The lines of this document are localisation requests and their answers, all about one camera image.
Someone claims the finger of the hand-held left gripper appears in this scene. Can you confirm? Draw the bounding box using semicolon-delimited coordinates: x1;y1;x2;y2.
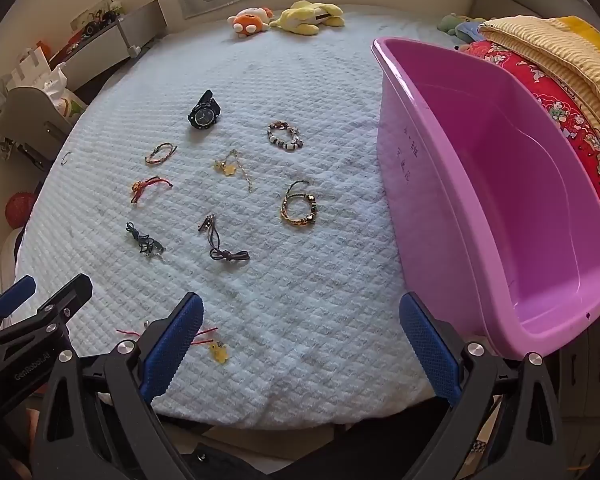
27;273;94;333
0;275;37;335

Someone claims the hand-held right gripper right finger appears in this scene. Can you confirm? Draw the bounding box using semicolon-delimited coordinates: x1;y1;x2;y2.
399;292;563;480

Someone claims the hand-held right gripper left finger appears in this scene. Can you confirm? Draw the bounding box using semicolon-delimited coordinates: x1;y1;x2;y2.
30;291;205;480

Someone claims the red string with yellow charm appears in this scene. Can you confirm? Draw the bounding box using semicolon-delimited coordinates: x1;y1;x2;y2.
116;326;231;363

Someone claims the dark blue cord bracelet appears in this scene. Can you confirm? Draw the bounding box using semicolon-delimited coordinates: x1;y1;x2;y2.
125;221;167;257

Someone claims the purple cord bracelet with charms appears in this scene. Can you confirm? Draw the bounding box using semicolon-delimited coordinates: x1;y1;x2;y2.
198;214;251;263

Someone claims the red cord bracelet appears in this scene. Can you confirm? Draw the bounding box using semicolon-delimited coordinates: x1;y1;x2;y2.
130;176;175;206

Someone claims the thin red gold braided bracelet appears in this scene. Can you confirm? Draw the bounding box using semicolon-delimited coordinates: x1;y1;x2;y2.
145;143;178;166

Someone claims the pink plastic basin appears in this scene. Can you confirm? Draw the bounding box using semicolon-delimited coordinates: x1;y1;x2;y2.
371;36;600;361

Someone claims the colourful braided beaded bracelet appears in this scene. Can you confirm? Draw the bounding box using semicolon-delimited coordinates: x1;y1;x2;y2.
280;180;319;228

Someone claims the gold chain with flower charm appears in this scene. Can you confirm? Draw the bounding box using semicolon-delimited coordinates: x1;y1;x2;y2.
214;149;254;194

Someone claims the black wristwatch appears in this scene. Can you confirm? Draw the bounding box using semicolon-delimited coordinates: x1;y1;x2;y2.
187;89;223;132

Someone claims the white and brown beaded bracelet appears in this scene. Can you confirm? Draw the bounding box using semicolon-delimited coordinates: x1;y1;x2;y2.
266;120;304;151

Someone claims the red ball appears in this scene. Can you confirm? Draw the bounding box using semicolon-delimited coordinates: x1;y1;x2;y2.
5;191;38;233

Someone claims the houndstooth cloth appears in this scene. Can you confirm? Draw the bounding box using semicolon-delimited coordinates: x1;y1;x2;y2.
460;395;503;466

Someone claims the grey cabinet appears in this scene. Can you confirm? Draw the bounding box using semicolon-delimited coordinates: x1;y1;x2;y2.
555;305;600;421

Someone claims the grey chair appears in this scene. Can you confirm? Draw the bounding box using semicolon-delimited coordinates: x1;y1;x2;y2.
0;75;76;171

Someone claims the white plastic bag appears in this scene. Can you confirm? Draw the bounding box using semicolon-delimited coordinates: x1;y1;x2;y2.
42;62;88;121

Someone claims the white paper bag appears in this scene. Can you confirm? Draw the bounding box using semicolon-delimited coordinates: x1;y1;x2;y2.
10;46;51;91

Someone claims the red printed quilt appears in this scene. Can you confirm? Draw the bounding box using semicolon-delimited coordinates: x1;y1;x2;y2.
455;40;600;248

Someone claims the grey desk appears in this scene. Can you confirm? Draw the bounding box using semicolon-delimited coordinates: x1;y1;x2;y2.
47;0;168;93

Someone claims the row of small desk ornaments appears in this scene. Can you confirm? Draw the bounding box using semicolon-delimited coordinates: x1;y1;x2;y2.
70;0;127;36

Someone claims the orange mushroom plush toy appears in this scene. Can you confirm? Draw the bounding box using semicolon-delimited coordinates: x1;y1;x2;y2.
227;6;275;40

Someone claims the green plush toy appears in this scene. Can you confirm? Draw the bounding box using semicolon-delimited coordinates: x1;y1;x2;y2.
437;12;488;43

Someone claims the yellow striped blanket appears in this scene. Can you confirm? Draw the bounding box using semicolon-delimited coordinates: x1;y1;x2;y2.
477;15;600;156

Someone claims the yellow plush toy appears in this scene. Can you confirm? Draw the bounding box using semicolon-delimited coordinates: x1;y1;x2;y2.
269;0;346;37

